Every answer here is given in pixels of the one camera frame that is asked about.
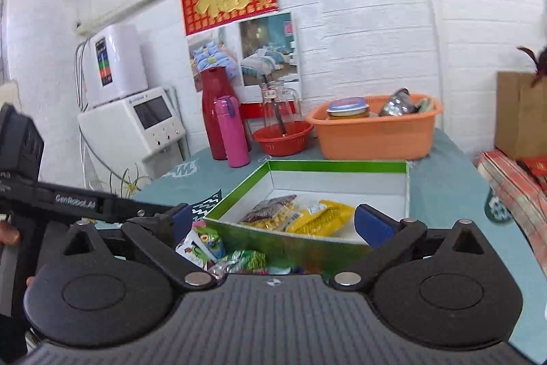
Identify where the red plastic basin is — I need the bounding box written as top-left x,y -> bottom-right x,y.
252,120 -> 313,157

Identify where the white appliance with screen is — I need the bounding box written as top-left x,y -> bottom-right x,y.
78,87 -> 186,182

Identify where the glass pitcher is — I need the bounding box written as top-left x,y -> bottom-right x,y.
261,79 -> 302,136

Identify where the blue green candy packet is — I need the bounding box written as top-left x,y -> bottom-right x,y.
175,222 -> 226,270

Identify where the person's left hand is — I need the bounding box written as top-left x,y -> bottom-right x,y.
0,220 -> 21,258

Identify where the lidded tin in tub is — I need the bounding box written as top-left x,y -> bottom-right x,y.
326,97 -> 370,119

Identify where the steel bowl in tub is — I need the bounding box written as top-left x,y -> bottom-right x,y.
379,88 -> 418,117

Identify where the white water purifier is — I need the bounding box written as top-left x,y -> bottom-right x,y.
83,23 -> 148,108

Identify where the green pea snack packet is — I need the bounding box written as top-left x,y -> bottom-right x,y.
208,250 -> 268,279

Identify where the green white cardboard box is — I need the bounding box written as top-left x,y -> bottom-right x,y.
205,160 -> 410,273

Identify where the pink thermos bottle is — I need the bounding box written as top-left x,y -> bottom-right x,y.
214,95 -> 250,169

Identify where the red thermos jug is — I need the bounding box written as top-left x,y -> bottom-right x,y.
200,67 -> 250,168

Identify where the yellow cracker packet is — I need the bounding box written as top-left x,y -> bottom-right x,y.
285,200 -> 355,237

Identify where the brown cardboard box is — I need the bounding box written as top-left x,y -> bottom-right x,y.
494,71 -> 547,159

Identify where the orange plastic tub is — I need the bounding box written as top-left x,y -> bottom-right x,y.
306,98 -> 443,160

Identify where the dark purple plant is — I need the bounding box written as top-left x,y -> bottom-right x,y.
517,46 -> 547,88

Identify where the dried dates clear packet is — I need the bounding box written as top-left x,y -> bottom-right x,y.
239,195 -> 297,231

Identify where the bedding wall calendar poster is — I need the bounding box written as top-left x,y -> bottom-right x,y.
186,11 -> 302,104

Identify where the spindly potted plant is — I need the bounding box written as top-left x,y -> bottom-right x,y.
87,165 -> 152,198

